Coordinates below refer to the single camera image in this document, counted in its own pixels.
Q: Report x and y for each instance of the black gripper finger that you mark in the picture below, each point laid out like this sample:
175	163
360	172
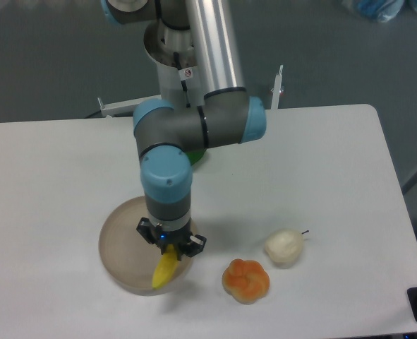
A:
193	246
144	229

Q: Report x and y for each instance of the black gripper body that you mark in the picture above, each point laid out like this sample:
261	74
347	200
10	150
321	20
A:
162	237

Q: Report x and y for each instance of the yellow banana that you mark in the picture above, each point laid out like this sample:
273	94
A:
165	268

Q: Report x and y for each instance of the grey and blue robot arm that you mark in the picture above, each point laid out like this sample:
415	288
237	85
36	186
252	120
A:
212	109

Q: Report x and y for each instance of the beige round plate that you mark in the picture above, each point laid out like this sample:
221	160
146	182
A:
128	258

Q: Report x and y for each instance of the orange and cream bread roll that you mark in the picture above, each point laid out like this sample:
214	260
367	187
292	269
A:
246	281

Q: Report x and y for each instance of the green bell pepper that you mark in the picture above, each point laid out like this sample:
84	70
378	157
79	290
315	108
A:
195	156

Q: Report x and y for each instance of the white pear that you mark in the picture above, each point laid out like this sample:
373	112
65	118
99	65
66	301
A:
285	246

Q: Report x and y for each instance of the blue plastic bag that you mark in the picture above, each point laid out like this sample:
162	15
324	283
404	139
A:
379	11

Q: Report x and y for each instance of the white metal bracket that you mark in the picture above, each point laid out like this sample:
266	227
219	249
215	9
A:
123	107

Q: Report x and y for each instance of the white upright bracket post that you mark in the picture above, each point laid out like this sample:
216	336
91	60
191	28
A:
277	88

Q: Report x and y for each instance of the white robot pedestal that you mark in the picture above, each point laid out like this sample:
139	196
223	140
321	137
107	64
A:
173	53

